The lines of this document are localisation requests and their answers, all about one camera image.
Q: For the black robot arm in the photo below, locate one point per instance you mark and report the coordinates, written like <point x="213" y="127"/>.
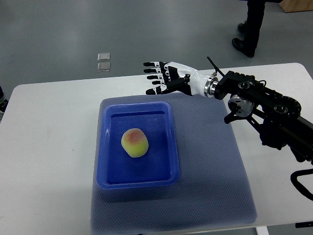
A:
<point x="274" y="116"/>

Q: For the upper metal floor plate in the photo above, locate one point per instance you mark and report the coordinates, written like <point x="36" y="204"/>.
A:
<point x="103" y="56"/>

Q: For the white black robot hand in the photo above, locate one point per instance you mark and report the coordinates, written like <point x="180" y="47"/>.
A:
<point x="168" y="77"/>

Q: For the person's shoe at left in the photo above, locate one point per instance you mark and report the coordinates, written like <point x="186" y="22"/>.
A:
<point x="3" y="101"/>

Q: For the blue plastic tray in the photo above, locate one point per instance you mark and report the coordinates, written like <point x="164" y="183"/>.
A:
<point x="115" y="169"/>

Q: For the wooden box corner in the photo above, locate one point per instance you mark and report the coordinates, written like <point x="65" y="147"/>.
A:
<point x="290" y="6"/>

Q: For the lower metal floor plate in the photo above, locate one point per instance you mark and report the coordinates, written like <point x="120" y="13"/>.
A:
<point x="104" y="66"/>

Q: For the black table clamp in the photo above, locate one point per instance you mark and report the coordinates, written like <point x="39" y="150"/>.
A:
<point x="304" y="224"/>

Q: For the person in dark trousers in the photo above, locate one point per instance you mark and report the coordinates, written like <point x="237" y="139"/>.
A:
<point x="250" y="28"/>

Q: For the green red peach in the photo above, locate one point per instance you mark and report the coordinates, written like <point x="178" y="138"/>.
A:
<point x="135" y="143"/>

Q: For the metal floor plate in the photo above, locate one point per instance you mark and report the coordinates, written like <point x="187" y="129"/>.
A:
<point x="104" y="66"/>
<point x="103" y="56"/>

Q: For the grey blue mat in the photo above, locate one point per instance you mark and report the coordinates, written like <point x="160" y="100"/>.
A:
<point x="212" y="189"/>

